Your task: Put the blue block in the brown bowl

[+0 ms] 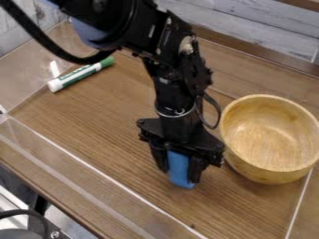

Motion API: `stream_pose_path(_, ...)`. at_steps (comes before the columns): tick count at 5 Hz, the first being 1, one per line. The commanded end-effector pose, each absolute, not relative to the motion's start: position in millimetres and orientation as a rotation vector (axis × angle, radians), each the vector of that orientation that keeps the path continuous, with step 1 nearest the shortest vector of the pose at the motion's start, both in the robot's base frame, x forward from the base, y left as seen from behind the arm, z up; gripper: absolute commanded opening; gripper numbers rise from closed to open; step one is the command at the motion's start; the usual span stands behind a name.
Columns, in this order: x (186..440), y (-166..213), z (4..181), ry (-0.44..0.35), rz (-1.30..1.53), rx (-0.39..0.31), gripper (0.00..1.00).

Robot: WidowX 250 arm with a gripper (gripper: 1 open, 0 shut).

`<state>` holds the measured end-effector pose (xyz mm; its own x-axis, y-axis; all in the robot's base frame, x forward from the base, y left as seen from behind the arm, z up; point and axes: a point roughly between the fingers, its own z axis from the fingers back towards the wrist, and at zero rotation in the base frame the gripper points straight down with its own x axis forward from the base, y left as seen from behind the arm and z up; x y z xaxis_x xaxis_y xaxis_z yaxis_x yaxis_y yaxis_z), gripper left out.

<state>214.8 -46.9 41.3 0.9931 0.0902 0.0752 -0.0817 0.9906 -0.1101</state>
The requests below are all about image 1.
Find green and white marker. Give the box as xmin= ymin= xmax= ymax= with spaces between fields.
xmin=47 ymin=56 xmax=115 ymax=92

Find light wooden bowl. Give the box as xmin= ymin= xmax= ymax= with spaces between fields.
xmin=219 ymin=94 xmax=319 ymax=185

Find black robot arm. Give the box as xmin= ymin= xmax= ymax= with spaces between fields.
xmin=47 ymin=0 xmax=226 ymax=189

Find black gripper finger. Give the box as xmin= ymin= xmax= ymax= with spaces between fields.
xmin=150 ymin=144 xmax=170 ymax=173
xmin=188 ymin=157 xmax=207 ymax=184

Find blue rectangular block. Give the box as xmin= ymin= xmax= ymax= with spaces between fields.
xmin=167 ymin=150 xmax=196 ymax=190

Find clear acrylic tray wall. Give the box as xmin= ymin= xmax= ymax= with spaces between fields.
xmin=0 ymin=18 xmax=319 ymax=239

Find black cable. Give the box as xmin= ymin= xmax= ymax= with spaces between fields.
xmin=0 ymin=0 xmax=122 ymax=65

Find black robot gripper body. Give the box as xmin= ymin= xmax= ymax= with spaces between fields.
xmin=136 ymin=108 xmax=226 ymax=167

